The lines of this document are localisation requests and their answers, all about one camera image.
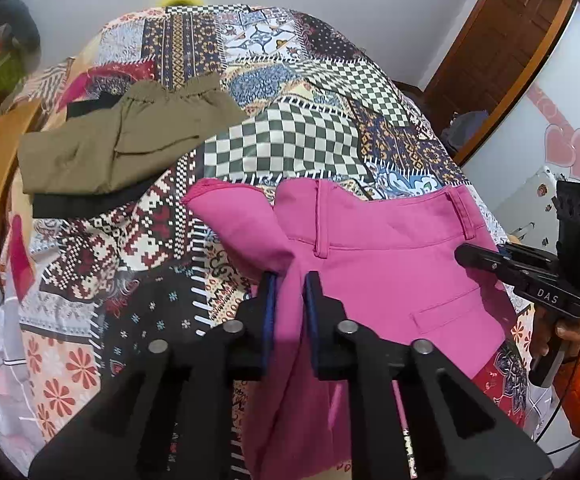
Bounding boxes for striped cloth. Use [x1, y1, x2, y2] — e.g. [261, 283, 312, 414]
[20, 57, 77, 107]

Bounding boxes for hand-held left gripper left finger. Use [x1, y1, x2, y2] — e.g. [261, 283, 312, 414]
[29, 271, 278, 480]

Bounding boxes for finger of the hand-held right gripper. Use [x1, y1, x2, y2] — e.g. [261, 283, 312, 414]
[500, 242, 558, 264]
[454, 242, 521, 287]

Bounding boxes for person's right hand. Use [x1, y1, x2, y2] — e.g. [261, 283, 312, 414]
[552, 317, 580, 361]

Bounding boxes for pink pants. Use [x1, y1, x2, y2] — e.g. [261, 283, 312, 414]
[182, 179, 518, 480]

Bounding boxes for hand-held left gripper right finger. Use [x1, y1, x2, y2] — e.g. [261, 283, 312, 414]
[302, 270, 555, 480]

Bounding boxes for patchwork printed blanket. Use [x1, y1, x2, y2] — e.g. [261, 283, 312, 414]
[0, 4, 535, 480]

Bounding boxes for olive green pants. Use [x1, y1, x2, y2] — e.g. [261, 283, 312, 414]
[17, 72, 248, 196]

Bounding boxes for red patterned cloth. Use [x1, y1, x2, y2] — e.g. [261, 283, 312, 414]
[60, 62, 157, 111]

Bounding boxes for white stickered plastic object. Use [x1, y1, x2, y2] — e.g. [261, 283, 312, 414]
[492, 167, 561, 247]

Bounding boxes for white sliding wardrobe door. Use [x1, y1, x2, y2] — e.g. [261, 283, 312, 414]
[462, 2, 580, 271]

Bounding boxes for grey cloth bundle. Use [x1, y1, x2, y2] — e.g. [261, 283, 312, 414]
[442, 110, 491, 145]

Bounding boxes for brown wooden door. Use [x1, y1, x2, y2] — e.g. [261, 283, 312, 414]
[422, 0, 578, 133]

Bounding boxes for black garment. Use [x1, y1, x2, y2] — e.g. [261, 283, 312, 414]
[32, 91, 161, 219]

